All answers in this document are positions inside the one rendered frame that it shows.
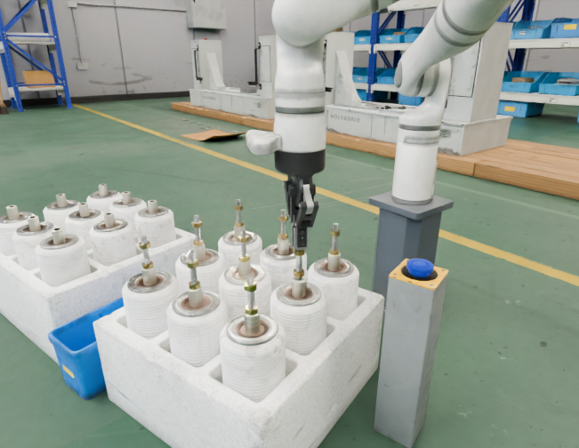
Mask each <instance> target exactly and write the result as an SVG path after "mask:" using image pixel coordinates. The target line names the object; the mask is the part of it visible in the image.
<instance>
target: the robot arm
mask: <svg viewBox="0 0 579 448"><path fill-rule="evenodd" d="M398 1H400V0H275V2H274V4H273V8H272V22H273V26H274V29H275V31H276V48H277V73H276V78H275V111H276V112H275V122H274V132H264V131H258V130H250V131H248V132H247V134H246V145H247V146H248V148H249V149H250V151H251V152H252V153H253V154H255V155H269V154H271V153H273V152H274V160H275V169H276V170H277V171H278V172H281V173H283V174H287V178H288V180H284V183H283V184H284V187H285V200H286V206H287V213H288V215H290V221H291V223H293V224H292V245H293V246H294V249H295V250H297V251H298V250H306V249H307V248H308V227H310V228H312V227H313V224H314V221H315V218H316V216H317V213H318V207H319V203H318V201H314V195H315V194H316V185H315V183H313V179H312V176H313V175H314V174H315V173H319V172H322V171H323V170H324V169H325V167H326V118H325V96H326V92H325V90H326V84H325V75H324V71H323V58H324V41H325V35H327V34H329V33H331V32H333V31H335V30H336V29H337V28H340V27H342V26H344V25H346V24H347V23H349V22H351V21H353V20H355V19H359V18H363V17H365V16H368V15H370V14H373V13H375V12H378V11H380V10H381V9H383V8H385V7H387V6H389V5H392V4H394V3H396V2H398ZM513 2H514V0H442V1H441V3H440V4H439V6H438V8H437V10H436V11H435V12H434V14H433V16H432V17H431V19H430V21H429V23H428V24H427V26H426V27H425V29H424V30H423V31H422V33H421V34H420V35H419V36H418V37H417V39H416V40H415V41H414V42H413V43H412V45H411V46H410V47H409V48H408V49H407V50H406V52H405V53H404V54H403V56H402V57H401V59H400V61H399V63H398V66H397V68H396V72H395V77H394V82H395V86H396V89H397V91H398V92H399V93H400V94H402V95H404V96H408V97H425V99H424V102H423V103H422V104H421V105H420V106H419V107H417V108H415V109H413V110H410V111H407V112H406V113H403V114H402V115H401V116H400V117H399V120H398V137H397V147H396V157H395V166H394V176H393V185H392V195H391V199H392V200H393V201H395V202H397V203H400V204H407V205H425V204H429V203H430V200H431V199H433V192H434V186H435V179H436V172H437V165H438V161H437V153H438V140H439V133H440V126H441V122H442V119H443V115H444V112H445V106H446V96H447V92H448V87H449V83H450V77H451V60H450V58H452V57H454V56H455V55H457V54H460V53H462V52H464V51H466V50H468V49H470V48H471V47H472V46H473V45H474V44H475V43H477V42H478V41H479V40H480V39H481V38H482V37H483V36H484V34H485V33H486V32H487V31H488V30H489V29H490V28H491V27H492V26H493V25H494V24H495V23H496V21H497V20H498V19H499V18H500V16H501V15H502V14H503V13H504V12H505V11H506V9H507V8H508V7H509V6H510V5H511V4H512V3H513Z"/></svg>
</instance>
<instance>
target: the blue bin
mask: <svg viewBox="0 0 579 448"><path fill-rule="evenodd" d="M124 306H125V305H124V300H123V297H122V298H120V299H117V300H114V301H112V302H110V303H109V304H107V305H105V306H102V307H100V308H97V309H95V310H94V311H92V312H90V313H87V314H85V315H83V316H80V317H79V318H77V319H75V320H72V321H70V322H68V323H66V324H64V325H62V326H60V327H57V328H55V329H53V330H52V331H50V332H49V333H48V339H49V341H50V342H51V343H52V344H53V347H54V350H55V353H56V356H57V359H58V362H59V365H60V369H61V372H62V375H63V379H64V381H65V383H66V384H67V385H68V386H69V387H70V388H72V389H73V390H74V391H75V392H76V393H77V394H78V395H79V396H81V397H82V398H83V399H84V400H91V399H93V398H95V397H96V396H98V395H99V394H101V393H102V392H104V391H105V390H107V388H106V383H105V379H104V374H103V370H102V366H101V358H100V353H99V349H98V345H97V340H96V336H95V331H94V327H93V322H95V321H97V320H99V319H101V318H102V317H104V316H109V315H111V314H112V313H113V312H114V311H116V310H118V309H120V308H122V307H124Z"/></svg>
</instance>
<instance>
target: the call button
mask: <svg viewBox="0 0 579 448"><path fill-rule="evenodd" d="M406 268H407V269H408V272H409V273H410V274H411V275H413V276H419V277H426V276H429V275H430V274H431V273H432V272H433V270H434V265H433V264H432V263H431V262H430V261H428V260H424V259H411V260H408V261H407V263H406Z"/></svg>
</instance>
